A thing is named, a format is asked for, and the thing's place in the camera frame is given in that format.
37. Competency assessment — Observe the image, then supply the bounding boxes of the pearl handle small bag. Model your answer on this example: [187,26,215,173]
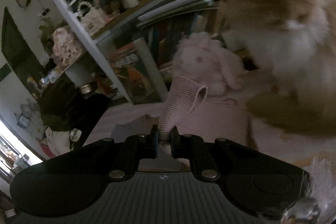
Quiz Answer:
[77,1,109,35]

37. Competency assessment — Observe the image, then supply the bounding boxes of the floral patterned box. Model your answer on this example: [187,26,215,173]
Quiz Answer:
[52,26,85,70]

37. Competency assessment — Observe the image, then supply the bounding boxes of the pink plush bunny toy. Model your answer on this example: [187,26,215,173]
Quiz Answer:
[172,32,245,97]

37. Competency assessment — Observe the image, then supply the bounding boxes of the pink cartoon table mat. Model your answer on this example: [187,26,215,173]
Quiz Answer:
[84,69,336,169]

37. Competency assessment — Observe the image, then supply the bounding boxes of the Harry Potter book box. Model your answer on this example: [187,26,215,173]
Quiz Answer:
[110,38,168,105]

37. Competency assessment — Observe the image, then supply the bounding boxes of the pink knitted garment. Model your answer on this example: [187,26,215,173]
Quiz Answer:
[112,76,259,151]

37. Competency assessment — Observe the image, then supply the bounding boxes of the row of books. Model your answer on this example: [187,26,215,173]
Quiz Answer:
[147,9,217,68]

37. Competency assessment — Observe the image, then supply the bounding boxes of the white bookshelf frame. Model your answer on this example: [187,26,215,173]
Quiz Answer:
[53,0,174,102]

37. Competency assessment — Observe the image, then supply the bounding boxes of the fluffy brown white cat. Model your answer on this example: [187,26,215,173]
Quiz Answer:
[219,0,335,133]

